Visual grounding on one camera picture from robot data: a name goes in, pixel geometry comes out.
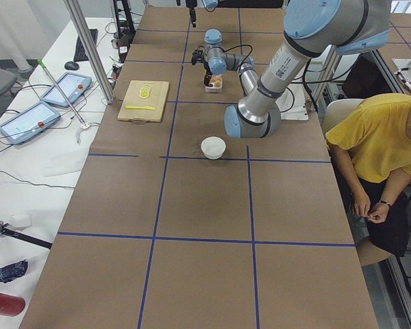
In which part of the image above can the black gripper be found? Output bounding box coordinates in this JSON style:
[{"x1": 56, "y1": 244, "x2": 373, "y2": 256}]
[{"x1": 190, "y1": 8, "x2": 212, "y2": 86}]

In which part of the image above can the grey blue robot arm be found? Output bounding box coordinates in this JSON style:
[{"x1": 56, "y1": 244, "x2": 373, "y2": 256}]
[{"x1": 201, "y1": 0, "x2": 391, "y2": 138}]

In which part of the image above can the clear plastic egg box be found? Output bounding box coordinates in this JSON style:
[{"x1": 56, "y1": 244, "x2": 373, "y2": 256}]
[{"x1": 205, "y1": 83, "x2": 222, "y2": 93}]

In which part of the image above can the small white box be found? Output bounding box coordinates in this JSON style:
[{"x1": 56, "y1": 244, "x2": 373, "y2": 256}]
[{"x1": 10, "y1": 213, "x2": 32, "y2": 230}]

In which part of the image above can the front lemon slice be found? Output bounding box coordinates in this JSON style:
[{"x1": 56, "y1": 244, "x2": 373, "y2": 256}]
[{"x1": 139, "y1": 89, "x2": 150, "y2": 99}]

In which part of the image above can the wooden cutting board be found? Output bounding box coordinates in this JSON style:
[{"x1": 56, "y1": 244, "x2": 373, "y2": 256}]
[{"x1": 117, "y1": 80, "x2": 169, "y2": 123}]

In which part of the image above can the yellow plastic knife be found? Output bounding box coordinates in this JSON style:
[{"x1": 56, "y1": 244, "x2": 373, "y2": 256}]
[{"x1": 125, "y1": 106, "x2": 156, "y2": 110}]

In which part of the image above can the black keyboard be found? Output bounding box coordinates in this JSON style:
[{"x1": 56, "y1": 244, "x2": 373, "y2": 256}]
[{"x1": 73, "y1": 28, "x2": 99, "y2": 63}]

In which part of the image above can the black computer mouse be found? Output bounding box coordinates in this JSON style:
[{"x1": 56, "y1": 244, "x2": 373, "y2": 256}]
[{"x1": 64, "y1": 61, "x2": 79, "y2": 71}]

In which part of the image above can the white bowl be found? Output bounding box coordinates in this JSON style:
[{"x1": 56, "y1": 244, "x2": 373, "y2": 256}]
[{"x1": 201, "y1": 136, "x2": 226, "y2": 160}]

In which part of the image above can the far blue teach pendant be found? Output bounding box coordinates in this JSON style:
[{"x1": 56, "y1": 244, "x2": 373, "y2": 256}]
[{"x1": 40, "y1": 72, "x2": 92, "y2": 108}]

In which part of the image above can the blue teach pendant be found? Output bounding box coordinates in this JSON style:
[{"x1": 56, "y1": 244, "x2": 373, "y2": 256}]
[
  {"x1": 40, "y1": 72, "x2": 92, "y2": 108},
  {"x1": 0, "y1": 101, "x2": 61, "y2": 145}
]

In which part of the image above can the green tipped reacher stick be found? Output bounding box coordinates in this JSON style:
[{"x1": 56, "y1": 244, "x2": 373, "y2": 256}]
[{"x1": 38, "y1": 60, "x2": 99, "y2": 144}]

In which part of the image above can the near blue teach pendant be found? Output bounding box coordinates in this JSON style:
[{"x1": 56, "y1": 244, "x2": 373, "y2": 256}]
[{"x1": 0, "y1": 101, "x2": 61, "y2": 145}]

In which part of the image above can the person in yellow shirt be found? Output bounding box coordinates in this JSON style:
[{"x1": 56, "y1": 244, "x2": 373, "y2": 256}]
[{"x1": 325, "y1": 93, "x2": 411, "y2": 266}]

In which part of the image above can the folded dark blue umbrella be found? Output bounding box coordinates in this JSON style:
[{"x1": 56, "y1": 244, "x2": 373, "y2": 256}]
[{"x1": 0, "y1": 260, "x2": 28, "y2": 283}]

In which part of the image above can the red cylinder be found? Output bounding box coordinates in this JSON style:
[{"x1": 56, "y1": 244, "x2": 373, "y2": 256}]
[{"x1": 0, "y1": 293, "x2": 26, "y2": 317}]

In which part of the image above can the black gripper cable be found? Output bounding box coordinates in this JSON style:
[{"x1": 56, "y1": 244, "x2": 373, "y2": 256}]
[{"x1": 222, "y1": 43, "x2": 255, "y2": 66}]

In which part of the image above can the aluminium frame post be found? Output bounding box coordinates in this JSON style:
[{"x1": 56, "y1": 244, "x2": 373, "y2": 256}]
[{"x1": 64, "y1": 0, "x2": 114, "y2": 104}]

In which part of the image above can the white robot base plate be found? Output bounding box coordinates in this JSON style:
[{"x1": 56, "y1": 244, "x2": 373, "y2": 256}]
[{"x1": 276, "y1": 84, "x2": 309, "y2": 121}]

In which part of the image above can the black tripod handle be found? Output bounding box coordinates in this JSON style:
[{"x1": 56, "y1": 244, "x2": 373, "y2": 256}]
[{"x1": 0, "y1": 221, "x2": 53, "y2": 249}]

